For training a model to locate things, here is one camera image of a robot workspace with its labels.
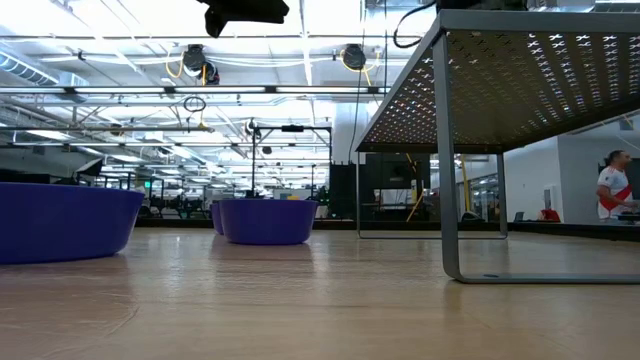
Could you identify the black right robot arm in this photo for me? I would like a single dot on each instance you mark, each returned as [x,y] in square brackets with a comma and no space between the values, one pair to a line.
[480,4]

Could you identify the grey perforated metal riser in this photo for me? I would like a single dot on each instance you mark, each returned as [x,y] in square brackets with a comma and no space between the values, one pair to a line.
[525,90]

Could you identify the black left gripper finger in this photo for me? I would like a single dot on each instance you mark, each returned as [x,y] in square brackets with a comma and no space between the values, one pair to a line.
[245,11]

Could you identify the black background station frame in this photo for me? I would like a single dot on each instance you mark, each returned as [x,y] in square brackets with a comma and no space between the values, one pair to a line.
[292,128]

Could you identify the person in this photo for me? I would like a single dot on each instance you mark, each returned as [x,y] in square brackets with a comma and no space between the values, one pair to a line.
[612,185]

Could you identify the black aluminium table frame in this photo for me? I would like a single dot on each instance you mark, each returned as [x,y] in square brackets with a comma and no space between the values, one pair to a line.
[340,225]

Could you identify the black cabinet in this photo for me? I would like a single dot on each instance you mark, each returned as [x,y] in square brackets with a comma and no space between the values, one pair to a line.
[390,175]

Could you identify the blue plastic mini bowl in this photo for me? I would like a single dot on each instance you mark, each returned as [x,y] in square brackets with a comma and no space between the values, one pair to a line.
[215,217]
[270,222]
[60,225]

